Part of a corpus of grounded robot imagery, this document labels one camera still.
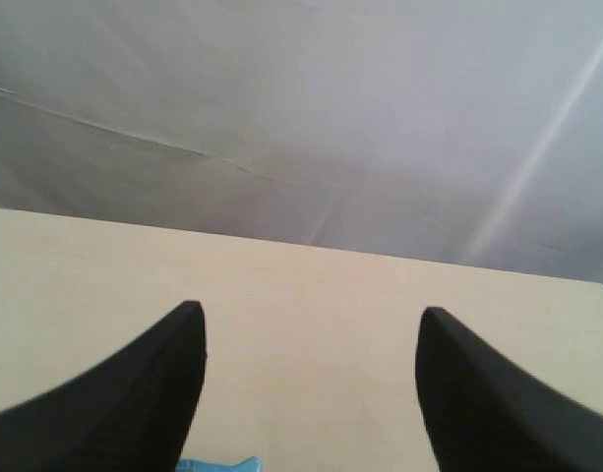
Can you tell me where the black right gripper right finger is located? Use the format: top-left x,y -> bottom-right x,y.
415,307 -> 603,471

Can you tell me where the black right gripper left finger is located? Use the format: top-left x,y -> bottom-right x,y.
0,301 -> 206,471

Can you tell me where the blue snack packet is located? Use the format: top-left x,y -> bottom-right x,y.
175,456 -> 263,472

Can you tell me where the white backdrop curtain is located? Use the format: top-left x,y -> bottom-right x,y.
0,1 -> 603,284

